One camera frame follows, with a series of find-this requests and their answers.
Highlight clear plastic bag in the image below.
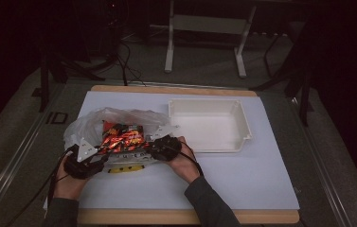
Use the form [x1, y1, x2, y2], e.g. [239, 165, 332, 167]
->
[62, 107, 171, 175]

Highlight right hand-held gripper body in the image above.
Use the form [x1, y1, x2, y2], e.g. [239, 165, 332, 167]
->
[149, 124, 184, 163]

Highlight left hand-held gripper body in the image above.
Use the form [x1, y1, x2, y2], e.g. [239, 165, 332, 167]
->
[63, 137, 105, 181]

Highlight white plastic bin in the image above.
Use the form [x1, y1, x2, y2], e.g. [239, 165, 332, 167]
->
[168, 97, 254, 155]

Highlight black metal stand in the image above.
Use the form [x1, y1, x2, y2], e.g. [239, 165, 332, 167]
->
[38, 0, 107, 114]
[248, 17, 315, 128]

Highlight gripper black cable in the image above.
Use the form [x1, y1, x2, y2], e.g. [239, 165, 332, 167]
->
[7, 144, 80, 227]
[179, 141, 205, 178]

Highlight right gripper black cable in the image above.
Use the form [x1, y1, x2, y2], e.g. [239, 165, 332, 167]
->
[179, 141, 205, 178]

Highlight red chip bag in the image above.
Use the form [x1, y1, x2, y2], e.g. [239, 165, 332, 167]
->
[98, 120, 151, 155]

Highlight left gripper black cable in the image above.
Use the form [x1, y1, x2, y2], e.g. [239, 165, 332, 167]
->
[7, 144, 80, 227]

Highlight person's left hand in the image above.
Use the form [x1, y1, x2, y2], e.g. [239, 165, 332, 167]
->
[53, 153, 89, 201]

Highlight black floor cables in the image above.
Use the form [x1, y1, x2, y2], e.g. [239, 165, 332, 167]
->
[115, 41, 148, 88]

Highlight white table mat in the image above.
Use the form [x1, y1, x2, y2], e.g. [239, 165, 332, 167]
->
[43, 90, 301, 211]

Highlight white metal desk frame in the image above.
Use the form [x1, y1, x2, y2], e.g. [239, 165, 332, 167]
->
[164, 0, 258, 79]

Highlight aluminium floor rail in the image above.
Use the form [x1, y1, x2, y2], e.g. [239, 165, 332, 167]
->
[288, 96, 354, 227]
[0, 82, 70, 227]

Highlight person's right hand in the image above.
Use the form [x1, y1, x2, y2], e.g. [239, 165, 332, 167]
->
[166, 135, 201, 184]

